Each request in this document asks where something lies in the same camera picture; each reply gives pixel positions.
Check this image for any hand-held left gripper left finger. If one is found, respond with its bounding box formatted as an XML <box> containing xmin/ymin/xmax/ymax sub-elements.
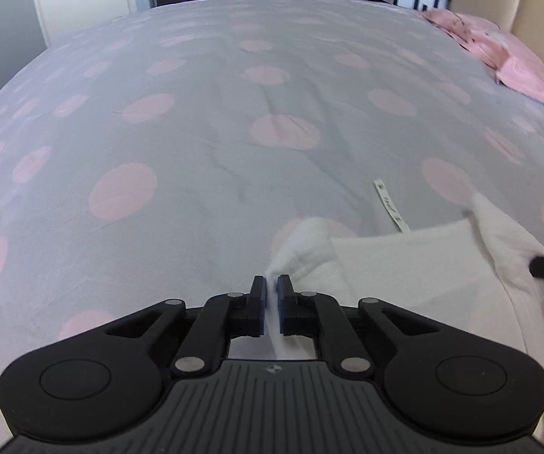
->
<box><xmin>104</xmin><ymin>275</ymin><xmax>269</xmax><ymax>373</ymax></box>

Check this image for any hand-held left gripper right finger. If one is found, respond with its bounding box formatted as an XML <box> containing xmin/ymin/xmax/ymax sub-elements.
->
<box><xmin>276</xmin><ymin>274</ymin><xmax>443</xmax><ymax>374</ymax></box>

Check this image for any white knit garment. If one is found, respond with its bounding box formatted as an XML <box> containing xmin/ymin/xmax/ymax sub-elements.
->
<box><xmin>227</xmin><ymin>179</ymin><xmax>544</xmax><ymax>454</ymax></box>

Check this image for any grey pink polka dot bed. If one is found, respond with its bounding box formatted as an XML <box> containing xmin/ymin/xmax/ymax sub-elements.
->
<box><xmin>0</xmin><ymin>0</ymin><xmax>544</xmax><ymax>454</ymax></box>

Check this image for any pink printed pillow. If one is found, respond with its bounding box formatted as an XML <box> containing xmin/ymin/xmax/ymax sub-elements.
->
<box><xmin>470</xmin><ymin>14</ymin><xmax>544</xmax><ymax>115</ymax></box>

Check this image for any pink crumpled patterned cloth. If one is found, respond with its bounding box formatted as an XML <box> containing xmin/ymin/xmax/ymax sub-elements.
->
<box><xmin>420</xmin><ymin>8</ymin><xmax>504</xmax><ymax>64</ymax></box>

